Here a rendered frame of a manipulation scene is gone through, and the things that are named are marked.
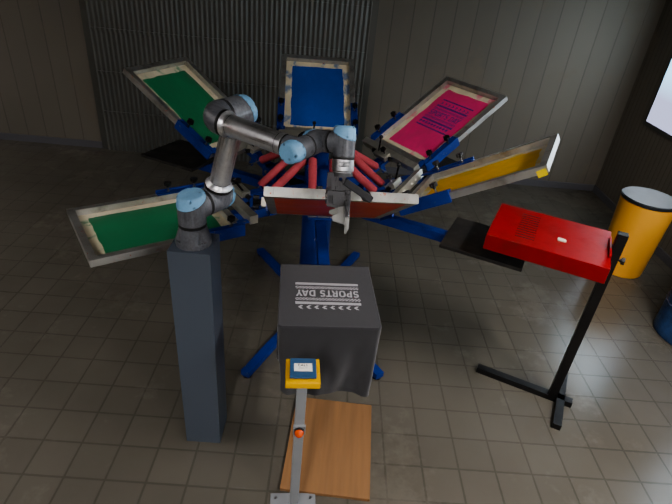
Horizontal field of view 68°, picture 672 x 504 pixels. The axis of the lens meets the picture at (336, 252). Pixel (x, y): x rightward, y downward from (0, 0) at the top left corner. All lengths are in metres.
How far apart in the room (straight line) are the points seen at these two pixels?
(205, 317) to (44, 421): 1.27
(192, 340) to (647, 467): 2.58
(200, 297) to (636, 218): 3.78
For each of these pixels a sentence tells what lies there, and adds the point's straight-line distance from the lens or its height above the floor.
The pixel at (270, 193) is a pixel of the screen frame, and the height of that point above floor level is 1.54.
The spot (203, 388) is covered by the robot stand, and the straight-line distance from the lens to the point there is 2.65.
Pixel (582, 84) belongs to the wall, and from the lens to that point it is 6.53.
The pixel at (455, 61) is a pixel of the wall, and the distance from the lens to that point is 6.04.
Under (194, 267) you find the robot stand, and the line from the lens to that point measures 2.18.
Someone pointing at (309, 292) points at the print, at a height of 0.95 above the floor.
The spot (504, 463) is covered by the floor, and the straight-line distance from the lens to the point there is 3.11.
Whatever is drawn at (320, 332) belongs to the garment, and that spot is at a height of 0.92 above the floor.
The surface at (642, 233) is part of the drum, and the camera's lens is 5.00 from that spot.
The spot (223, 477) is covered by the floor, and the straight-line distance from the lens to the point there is 2.83.
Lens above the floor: 2.33
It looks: 31 degrees down
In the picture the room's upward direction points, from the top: 6 degrees clockwise
